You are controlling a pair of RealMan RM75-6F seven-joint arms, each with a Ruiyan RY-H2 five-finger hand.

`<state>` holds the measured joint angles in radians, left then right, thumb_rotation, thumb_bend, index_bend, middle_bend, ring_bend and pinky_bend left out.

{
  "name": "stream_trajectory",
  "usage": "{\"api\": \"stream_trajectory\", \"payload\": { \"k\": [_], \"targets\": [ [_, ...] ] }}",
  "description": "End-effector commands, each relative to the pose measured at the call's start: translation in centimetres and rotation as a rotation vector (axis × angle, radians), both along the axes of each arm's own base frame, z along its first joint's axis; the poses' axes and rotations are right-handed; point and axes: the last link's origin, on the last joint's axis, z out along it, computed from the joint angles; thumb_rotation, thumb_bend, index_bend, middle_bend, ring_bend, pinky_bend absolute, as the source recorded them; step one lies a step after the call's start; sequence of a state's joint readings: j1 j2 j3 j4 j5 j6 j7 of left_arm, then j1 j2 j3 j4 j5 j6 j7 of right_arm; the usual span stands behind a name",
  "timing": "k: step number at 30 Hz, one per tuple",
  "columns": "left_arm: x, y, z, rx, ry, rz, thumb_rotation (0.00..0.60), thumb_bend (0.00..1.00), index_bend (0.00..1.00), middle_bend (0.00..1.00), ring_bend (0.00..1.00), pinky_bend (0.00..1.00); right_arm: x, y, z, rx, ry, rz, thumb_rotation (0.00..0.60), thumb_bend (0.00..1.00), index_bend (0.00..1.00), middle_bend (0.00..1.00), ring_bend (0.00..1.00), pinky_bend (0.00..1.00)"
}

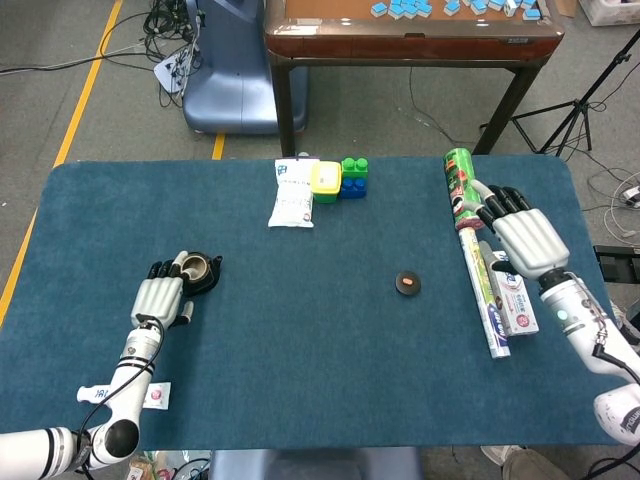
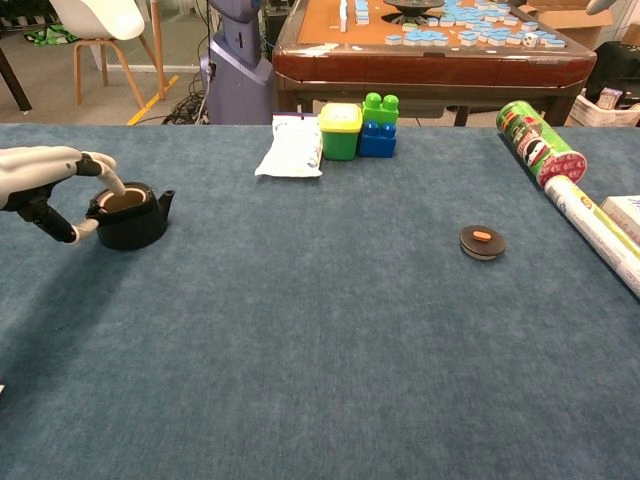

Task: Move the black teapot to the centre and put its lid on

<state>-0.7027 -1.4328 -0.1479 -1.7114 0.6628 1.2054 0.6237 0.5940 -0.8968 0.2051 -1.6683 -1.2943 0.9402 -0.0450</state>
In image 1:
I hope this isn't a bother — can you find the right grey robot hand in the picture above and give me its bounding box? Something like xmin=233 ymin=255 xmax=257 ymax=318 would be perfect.
xmin=469 ymin=179 xmax=572 ymax=280

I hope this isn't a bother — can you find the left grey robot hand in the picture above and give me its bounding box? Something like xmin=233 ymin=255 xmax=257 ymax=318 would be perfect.
xmin=130 ymin=252 xmax=195 ymax=329

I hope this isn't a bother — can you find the black cast iron teapot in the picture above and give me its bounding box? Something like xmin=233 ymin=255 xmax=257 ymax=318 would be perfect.
xmin=177 ymin=251 xmax=224 ymax=299

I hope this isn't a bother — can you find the black lid with orange knob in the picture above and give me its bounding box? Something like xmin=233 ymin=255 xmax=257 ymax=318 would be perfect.
xmin=394 ymin=270 xmax=423 ymax=297

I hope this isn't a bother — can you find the blue mobile robot base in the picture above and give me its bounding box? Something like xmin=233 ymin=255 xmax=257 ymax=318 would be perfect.
xmin=182 ymin=0 xmax=309 ymax=136

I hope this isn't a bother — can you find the green yellow-lidded container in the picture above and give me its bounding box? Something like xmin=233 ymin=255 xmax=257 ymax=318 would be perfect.
xmin=310 ymin=160 xmax=344 ymax=205

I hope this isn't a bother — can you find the white toothpaste box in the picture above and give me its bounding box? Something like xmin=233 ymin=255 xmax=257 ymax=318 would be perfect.
xmin=492 ymin=249 xmax=540 ymax=337

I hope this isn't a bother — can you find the white rolled paper tube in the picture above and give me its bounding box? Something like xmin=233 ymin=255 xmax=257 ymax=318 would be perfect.
xmin=458 ymin=227 xmax=512 ymax=360

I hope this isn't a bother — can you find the green chips can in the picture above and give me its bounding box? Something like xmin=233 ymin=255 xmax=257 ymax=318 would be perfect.
xmin=443 ymin=148 xmax=487 ymax=232

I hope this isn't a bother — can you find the white toothpaste tube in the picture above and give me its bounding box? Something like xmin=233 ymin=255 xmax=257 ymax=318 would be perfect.
xmin=76 ymin=382 xmax=172 ymax=411

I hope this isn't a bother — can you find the black tripod stand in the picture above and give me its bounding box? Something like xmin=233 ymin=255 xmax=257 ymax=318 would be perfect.
xmin=479 ymin=27 xmax=640 ymax=157

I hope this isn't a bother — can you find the white plastic snack bag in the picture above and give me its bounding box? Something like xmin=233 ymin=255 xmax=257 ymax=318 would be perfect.
xmin=267 ymin=157 xmax=316 ymax=229

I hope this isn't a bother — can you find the colourful snack packet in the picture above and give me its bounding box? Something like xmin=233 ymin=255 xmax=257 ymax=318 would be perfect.
xmin=127 ymin=449 xmax=211 ymax=480

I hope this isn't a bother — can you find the blue felt table mat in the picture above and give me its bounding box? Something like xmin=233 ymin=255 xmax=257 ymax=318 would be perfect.
xmin=0 ymin=157 xmax=627 ymax=454

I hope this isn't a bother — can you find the blue toy building brick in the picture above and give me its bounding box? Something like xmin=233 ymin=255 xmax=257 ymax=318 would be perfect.
xmin=339 ymin=178 xmax=369 ymax=200

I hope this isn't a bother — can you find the green toy building brick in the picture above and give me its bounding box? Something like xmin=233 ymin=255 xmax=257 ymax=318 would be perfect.
xmin=340 ymin=157 xmax=370 ymax=182

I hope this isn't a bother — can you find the white sneaker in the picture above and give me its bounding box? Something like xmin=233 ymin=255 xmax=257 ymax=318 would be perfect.
xmin=480 ymin=444 xmax=521 ymax=469

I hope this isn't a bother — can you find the khaki trouser leg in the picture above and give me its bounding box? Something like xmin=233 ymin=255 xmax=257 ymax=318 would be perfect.
xmin=502 ymin=448 xmax=569 ymax=480

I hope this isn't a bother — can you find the white power strip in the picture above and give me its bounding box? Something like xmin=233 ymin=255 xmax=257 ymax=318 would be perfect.
xmin=153 ymin=47 xmax=194 ymax=96

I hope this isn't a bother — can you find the blue robot torso base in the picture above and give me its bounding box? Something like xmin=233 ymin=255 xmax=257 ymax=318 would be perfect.
xmin=208 ymin=446 xmax=424 ymax=480

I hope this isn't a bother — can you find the brown mahjong table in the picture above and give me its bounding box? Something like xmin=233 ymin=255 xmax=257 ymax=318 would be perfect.
xmin=263 ymin=0 xmax=566 ymax=157

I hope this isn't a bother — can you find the white storage basket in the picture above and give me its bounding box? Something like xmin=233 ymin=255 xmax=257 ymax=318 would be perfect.
xmin=584 ymin=0 xmax=640 ymax=27

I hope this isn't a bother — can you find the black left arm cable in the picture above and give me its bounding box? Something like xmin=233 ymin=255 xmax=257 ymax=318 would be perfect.
xmin=74 ymin=313 xmax=166 ymax=474

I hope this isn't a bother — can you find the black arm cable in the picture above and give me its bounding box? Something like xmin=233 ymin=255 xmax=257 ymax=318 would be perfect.
xmin=74 ymin=313 xmax=166 ymax=474
xmin=592 ymin=342 xmax=640 ymax=384

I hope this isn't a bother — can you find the white charger cable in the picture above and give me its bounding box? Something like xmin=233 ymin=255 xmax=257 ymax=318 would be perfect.
xmin=582 ymin=169 xmax=640 ymax=241

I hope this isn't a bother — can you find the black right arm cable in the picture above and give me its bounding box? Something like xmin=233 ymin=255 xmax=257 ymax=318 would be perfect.
xmin=592 ymin=342 xmax=640 ymax=384

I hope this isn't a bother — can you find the black floor cable bundle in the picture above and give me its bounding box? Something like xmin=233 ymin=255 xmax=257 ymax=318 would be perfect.
xmin=142 ymin=0 xmax=206 ymax=109

